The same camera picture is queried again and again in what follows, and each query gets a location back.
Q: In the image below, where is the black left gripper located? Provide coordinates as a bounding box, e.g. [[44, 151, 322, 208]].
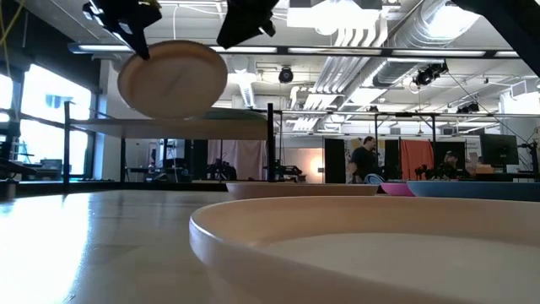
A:
[[82, 0, 163, 61]]

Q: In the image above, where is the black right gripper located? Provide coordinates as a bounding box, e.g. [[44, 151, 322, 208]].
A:
[[215, 0, 280, 50]]

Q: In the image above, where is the cream white plate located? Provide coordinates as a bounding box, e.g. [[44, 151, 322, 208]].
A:
[[116, 40, 230, 120]]

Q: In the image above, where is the large beige plate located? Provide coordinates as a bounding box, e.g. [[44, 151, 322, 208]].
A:
[[188, 194, 540, 304]]

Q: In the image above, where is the small pink plate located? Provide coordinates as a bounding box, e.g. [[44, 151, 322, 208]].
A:
[[379, 181, 417, 198]]

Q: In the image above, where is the large blue plate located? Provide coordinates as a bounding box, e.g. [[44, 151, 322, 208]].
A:
[[406, 180, 540, 203]]

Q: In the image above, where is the long ceiling light strip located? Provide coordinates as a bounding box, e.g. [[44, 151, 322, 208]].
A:
[[67, 41, 521, 59]]

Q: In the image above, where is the white curtain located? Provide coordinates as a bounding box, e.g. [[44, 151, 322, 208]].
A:
[[207, 138, 268, 182]]

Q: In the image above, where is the large bright window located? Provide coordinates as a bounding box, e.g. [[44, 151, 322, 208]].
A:
[[0, 62, 95, 179]]

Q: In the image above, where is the black partition panel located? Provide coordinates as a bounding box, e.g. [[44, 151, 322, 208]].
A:
[[323, 138, 348, 185], [384, 138, 402, 181]]

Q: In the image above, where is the black ceiling light cluster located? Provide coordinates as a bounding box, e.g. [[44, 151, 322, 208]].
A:
[[412, 61, 450, 88]]

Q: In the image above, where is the orange curtain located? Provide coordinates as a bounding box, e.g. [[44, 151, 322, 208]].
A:
[[400, 138, 435, 181]]

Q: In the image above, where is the small black ceiling light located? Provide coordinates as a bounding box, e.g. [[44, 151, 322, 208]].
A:
[[456, 100, 482, 115]]

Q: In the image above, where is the seated person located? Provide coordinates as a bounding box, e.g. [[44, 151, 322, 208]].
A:
[[440, 149, 464, 179]]

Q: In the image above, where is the black computer monitor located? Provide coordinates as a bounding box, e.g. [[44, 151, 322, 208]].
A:
[[479, 133, 520, 166]]

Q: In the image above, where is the wire rack shelf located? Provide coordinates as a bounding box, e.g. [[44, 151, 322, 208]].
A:
[[62, 100, 276, 193]]

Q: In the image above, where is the yellow cable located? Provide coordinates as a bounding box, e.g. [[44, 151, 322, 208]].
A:
[[0, 0, 24, 78]]

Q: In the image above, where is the silver air duct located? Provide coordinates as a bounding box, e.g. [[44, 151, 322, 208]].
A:
[[372, 0, 483, 89]]

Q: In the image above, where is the black metal frame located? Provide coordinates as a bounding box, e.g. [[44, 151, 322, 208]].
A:
[[276, 110, 540, 182]]

